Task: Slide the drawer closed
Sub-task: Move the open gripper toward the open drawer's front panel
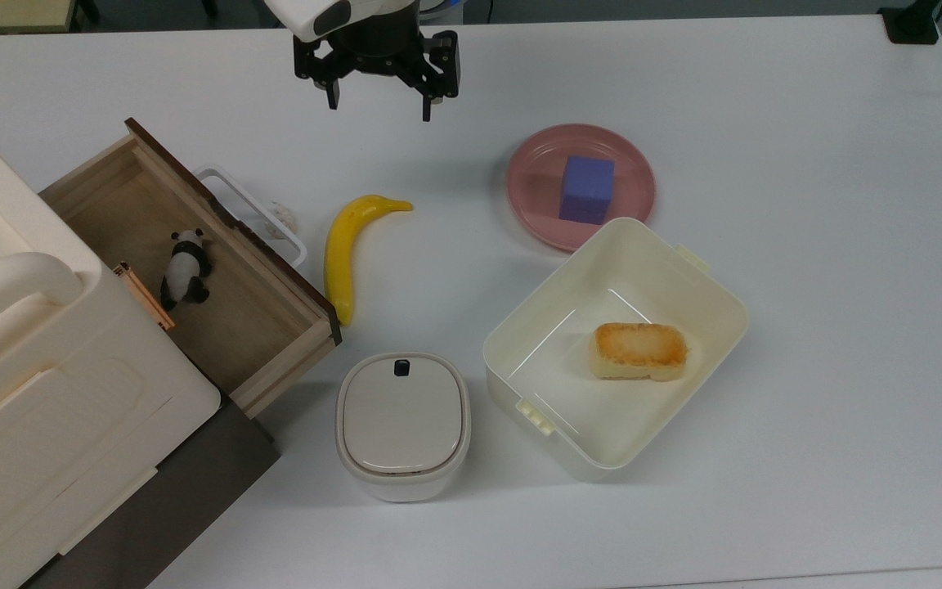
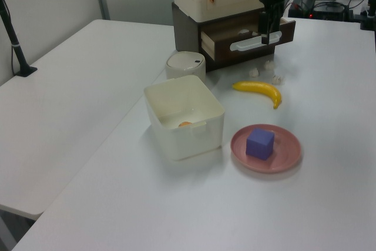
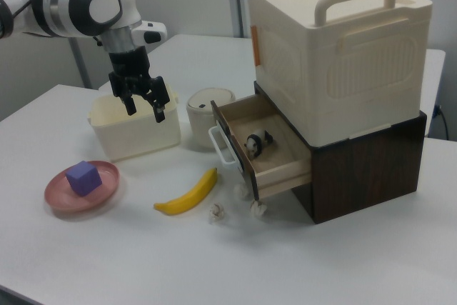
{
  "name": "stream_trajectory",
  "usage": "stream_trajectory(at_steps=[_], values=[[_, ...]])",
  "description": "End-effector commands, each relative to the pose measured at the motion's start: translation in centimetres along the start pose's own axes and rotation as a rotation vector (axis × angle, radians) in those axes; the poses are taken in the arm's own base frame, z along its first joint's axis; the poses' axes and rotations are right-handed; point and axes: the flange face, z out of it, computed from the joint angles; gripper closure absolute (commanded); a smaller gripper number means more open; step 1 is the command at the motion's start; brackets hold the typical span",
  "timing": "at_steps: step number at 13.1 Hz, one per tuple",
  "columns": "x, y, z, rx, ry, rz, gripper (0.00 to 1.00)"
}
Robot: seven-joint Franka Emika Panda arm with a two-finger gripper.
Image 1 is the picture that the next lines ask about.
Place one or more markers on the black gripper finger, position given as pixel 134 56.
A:
pixel 314 65
pixel 441 69

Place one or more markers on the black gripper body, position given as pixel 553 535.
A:
pixel 377 45

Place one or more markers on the crumpled white paper ball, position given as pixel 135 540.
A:
pixel 284 216

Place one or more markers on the pink round plate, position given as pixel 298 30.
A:
pixel 536 192

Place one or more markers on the yellow banana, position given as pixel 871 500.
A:
pixel 342 249

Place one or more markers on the purple foam cube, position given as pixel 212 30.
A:
pixel 586 190

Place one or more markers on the panda toy figure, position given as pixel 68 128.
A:
pixel 186 270

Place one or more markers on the wooden side table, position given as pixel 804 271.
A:
pixel 5 13

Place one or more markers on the cream plastic open box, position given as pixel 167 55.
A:
pixel 569 384

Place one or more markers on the toasted bread piece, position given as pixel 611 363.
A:
pixel 639 350

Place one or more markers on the white lidded small container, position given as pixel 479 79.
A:
pixel 402 425

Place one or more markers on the cream plastic cabinet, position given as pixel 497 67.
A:
pixel 38 393

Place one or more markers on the black clamp mount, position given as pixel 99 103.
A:
pixel 911 23

